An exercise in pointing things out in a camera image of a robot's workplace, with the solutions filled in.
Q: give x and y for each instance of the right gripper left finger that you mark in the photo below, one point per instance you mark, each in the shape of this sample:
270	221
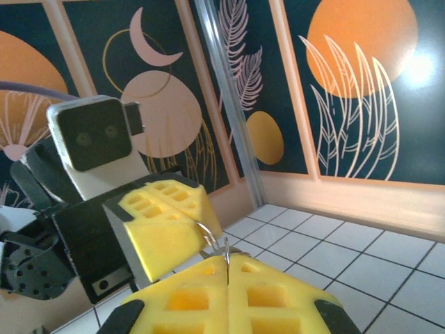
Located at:
149	299

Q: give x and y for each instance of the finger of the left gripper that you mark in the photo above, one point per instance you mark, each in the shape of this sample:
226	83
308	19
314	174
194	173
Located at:
163	243
194	205

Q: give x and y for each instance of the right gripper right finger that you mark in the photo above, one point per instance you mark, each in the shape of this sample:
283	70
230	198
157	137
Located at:
306	302

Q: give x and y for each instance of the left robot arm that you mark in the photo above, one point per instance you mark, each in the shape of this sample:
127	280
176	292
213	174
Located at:
31	275

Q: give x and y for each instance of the aluminium corner post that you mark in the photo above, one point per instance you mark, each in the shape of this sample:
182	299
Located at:
236	121

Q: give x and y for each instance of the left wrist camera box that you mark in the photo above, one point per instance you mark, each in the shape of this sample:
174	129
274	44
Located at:
90	135

